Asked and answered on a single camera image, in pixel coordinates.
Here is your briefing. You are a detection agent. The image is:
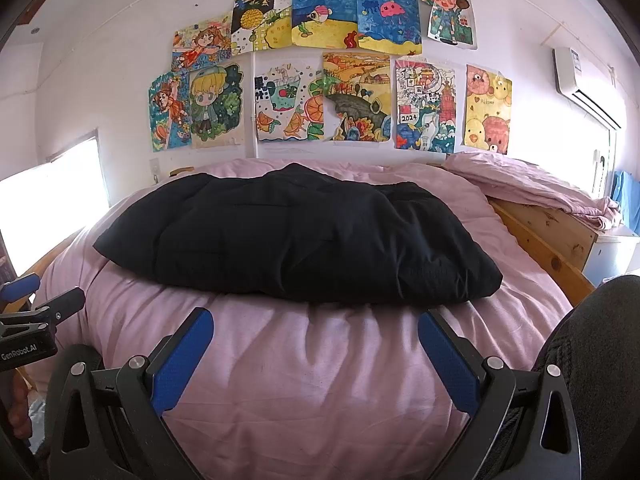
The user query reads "person's dark clothed leg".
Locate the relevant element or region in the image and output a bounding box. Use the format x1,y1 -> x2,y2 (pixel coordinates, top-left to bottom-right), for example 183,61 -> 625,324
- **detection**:
532,275 -> 640,480

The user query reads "bright window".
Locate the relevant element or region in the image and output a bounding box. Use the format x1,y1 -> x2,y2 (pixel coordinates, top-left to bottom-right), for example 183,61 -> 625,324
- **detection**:
0,129 -> 112,243

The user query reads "pink bed quilt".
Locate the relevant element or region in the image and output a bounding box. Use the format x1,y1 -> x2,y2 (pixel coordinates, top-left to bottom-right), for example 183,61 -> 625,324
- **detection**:
25,157 -> 576,480

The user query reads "white cabinet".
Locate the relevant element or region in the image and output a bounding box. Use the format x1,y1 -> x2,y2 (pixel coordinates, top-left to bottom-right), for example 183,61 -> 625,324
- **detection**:
581,224 -> 640,292

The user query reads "person's left hand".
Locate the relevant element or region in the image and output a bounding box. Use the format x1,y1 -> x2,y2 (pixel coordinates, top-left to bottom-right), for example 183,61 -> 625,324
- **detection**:
6,372 -> 34,443

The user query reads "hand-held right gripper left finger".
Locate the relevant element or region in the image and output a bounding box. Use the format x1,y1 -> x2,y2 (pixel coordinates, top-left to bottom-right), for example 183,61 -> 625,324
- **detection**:
45,306 -> 216,480

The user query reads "black padded jacket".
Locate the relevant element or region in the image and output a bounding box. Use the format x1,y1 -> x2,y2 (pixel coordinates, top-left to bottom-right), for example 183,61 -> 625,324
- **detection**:
93,162 -> 503,306

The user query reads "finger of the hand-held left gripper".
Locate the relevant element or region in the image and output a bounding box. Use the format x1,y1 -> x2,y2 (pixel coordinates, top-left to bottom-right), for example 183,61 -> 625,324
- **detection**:
27,286 -> 87,334
0,272 -> 42,306

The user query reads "crumpled pink blanket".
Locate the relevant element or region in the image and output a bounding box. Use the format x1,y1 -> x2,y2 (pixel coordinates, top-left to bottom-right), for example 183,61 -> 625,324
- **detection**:
442,151 -> 622,231

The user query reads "group of colourful wall drawings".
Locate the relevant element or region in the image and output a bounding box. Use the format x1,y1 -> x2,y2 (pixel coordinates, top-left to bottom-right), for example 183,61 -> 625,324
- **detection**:
147,0 -> 513,156

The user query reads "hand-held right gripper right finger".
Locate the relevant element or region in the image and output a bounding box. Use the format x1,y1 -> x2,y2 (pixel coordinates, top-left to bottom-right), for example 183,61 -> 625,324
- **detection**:
417,308 -> 583,480

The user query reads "blue cloth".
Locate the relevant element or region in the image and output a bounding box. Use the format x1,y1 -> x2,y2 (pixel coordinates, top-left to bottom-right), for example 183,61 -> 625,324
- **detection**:
611,170 -> 639,237

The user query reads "white air conditioner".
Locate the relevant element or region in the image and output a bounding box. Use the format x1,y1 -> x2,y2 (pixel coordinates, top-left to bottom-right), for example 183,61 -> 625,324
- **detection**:
552,46 -> 627,130

